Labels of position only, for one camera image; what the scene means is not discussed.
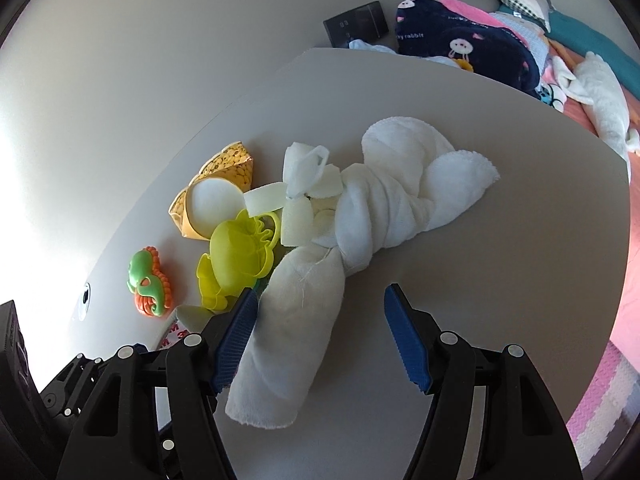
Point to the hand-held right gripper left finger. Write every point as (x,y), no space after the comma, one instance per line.
(235,335)

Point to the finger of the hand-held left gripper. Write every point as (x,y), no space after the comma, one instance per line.
(70,385)

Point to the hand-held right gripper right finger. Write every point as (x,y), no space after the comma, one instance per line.
(407,340)

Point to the grey cardboard piece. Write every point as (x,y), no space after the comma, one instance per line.
(192,316)

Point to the pink patterned small box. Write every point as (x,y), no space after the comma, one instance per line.
(172,336)

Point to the white plush towel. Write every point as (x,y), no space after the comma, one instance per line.
(300,335)

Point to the yellow-green frog toy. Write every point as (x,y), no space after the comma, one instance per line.
(230,255)

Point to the green and orange seahorse toy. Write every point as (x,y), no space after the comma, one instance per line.
(147,282)

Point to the white foam block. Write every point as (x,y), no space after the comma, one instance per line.
(297,222)

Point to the white foam strip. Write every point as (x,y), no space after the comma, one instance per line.
(265,200)

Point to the bed with pink sheet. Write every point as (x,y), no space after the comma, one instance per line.
(627,210)

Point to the small yellow toy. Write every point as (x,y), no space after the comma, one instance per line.
(462,64)

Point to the white cartoon print cloth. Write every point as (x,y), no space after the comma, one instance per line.
(551,96)

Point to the light blue cloth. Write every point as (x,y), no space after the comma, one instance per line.
(395,52)

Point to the navy rabbit print blanket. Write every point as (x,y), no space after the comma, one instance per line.
(465,45)

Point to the white goose plush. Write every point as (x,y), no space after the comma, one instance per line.
(605,100)

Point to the light blue dotted blanket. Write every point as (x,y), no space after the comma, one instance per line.
(536,42)

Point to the pink fleece blanket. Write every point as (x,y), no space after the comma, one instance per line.
(475,12)

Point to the teal pillow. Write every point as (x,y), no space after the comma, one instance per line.
(585,35)

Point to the checked patchwork pillow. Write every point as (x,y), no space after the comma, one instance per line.
(522,0)

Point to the black wall switch panel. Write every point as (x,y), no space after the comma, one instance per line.
(357,22)

